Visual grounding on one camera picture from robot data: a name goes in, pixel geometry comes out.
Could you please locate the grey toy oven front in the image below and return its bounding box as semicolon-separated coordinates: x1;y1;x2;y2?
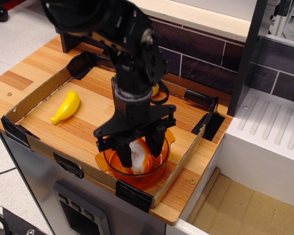
53;182;111;235

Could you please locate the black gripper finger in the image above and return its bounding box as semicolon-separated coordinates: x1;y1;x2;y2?
116;141;132;167
145;127;166;158

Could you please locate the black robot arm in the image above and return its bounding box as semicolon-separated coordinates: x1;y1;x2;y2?
41;0;176;167

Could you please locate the black caster wheel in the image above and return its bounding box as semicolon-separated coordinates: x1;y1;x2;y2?
0;6;9;22

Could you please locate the cardboard fence with black tape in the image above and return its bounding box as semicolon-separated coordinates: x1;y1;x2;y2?
1;51;224;212

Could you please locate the yellow toy banana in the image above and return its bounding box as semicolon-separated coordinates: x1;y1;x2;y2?
50;91;80;124

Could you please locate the white orange toy sushi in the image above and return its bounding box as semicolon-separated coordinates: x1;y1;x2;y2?
129;138;153;175

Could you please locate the black vertical post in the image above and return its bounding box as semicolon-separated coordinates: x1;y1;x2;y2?
227;0;267;117

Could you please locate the white toy sink drainboard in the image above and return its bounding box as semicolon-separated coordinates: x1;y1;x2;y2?
218;89;294;206

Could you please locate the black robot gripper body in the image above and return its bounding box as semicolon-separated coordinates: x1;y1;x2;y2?
94;94;176;151

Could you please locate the yellow toy potato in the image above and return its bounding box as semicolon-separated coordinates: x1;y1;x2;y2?
151;84;159;97

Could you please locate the orange transparent plastic pot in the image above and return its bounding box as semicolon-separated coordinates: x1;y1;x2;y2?
95;130;175;190

